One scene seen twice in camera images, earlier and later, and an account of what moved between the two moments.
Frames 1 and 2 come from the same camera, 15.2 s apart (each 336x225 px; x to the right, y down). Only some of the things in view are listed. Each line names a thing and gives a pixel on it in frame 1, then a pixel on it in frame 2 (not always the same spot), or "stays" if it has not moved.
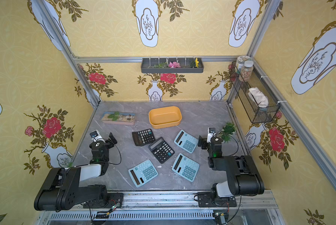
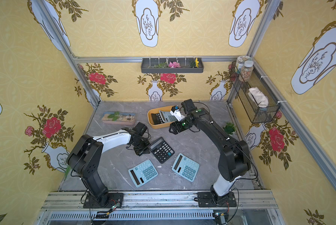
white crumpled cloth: [261, 100] stays
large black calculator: [161, 150] stays
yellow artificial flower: [197, 62] stays
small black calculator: [143, 137] -> [156, 118]
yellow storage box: [164, 117] stays
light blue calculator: [143, 173] stays
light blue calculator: [185, 167] stays
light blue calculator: [186, 141] -> [167, 116]
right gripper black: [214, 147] -> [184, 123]
